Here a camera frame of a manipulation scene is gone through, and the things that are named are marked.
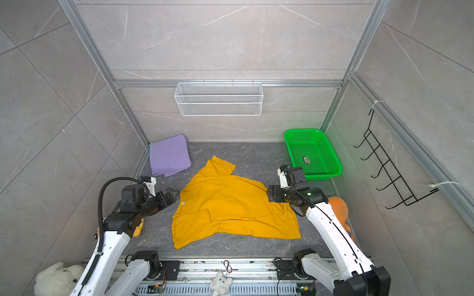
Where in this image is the green plastic basket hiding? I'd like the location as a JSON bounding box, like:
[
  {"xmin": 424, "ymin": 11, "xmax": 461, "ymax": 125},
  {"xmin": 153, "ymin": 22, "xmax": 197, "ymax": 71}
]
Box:
[{"xmin": 284, "ymin": 128, "xmax": 343, "ymax": 181}]

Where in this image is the yellow t-shirt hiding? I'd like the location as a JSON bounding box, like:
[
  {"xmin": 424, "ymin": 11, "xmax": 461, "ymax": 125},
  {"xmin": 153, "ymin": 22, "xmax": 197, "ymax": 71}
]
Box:
[{"xmin": 172, "ymin": 156, "xmax": 301, "ymax": 249}]

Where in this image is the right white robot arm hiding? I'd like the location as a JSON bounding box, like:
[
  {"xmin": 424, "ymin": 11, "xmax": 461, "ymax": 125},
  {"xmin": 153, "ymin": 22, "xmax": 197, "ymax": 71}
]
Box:
[{"xmin": 267, "ymin": 185, "xmax": 391, "ymax": 296}]

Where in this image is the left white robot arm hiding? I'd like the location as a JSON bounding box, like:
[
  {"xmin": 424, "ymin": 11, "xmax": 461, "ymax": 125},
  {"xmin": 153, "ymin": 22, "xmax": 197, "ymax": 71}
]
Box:
[{"xmin": 71, "ymin": 182, "xmax": 180, "ymax": 296}]

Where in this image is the yellow plush toy red dress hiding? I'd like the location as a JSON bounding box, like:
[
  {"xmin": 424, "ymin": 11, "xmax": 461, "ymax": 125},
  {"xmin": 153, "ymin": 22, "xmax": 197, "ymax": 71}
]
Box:
[{"xmin": 103, "ymin": 217, "xmax": 144, "ymax": 237}]

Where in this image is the folded purple t-shirt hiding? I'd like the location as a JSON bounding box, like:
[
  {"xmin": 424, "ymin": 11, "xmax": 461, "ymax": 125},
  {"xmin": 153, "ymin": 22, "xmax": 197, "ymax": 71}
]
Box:
[{"xmin": 148, "ymin": 134, "xmax": 192, "ymax": 177}]

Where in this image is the orange plush toy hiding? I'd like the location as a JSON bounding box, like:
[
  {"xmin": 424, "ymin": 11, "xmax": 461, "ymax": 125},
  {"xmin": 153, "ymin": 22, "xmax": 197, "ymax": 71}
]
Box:
[{"xmin": 328, "ymin": 196, "xmax": 355, "ymax": 241}]

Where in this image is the small white plush toy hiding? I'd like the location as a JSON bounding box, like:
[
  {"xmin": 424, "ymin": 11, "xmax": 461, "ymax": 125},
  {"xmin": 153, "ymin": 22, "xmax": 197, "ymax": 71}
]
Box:
[{"xmin": 210, "ymin": 271, "xmax": 233, "ymax": 296}]

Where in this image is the white plush bear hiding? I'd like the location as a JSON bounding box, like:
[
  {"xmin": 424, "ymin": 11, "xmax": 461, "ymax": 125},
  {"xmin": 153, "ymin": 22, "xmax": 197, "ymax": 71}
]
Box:
[{"xmin": 34, "ymin": 262, "xmax": 84, "ymax": 296}]

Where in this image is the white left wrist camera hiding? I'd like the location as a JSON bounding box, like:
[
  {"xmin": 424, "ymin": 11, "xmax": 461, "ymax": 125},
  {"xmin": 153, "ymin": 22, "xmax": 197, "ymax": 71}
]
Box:
[{"xmin": 141, "ymin": 176, "xmax": 156, "ymax": 196}]

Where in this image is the black corrugated cable hose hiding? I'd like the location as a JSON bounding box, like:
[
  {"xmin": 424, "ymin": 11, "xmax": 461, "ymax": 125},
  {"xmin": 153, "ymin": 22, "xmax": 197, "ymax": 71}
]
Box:
[{"xmin": 96, "ymin": 176, "xmax": 149, "ymax": 252}]

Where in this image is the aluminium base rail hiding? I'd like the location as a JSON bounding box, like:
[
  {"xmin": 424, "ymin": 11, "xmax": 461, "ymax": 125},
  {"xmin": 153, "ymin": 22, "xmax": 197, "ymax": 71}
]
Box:
[{"xmin": 81, "ymin": 257, "xmax": 382, "ymax": 296}]

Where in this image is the white wire mesh basket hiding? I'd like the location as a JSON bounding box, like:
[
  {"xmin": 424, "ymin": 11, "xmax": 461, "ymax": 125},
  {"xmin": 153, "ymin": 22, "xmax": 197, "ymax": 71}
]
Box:
[{"xmin": 174, "ymin": 82, "xmax": 264, "ymax": 117}]

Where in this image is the black wire hook rack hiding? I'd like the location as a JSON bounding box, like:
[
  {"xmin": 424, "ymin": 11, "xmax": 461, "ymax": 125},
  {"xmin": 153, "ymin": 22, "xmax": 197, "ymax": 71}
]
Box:
[{"xmin": 353, "ymin": 110, "xmax": 439, "ymax": 210}]

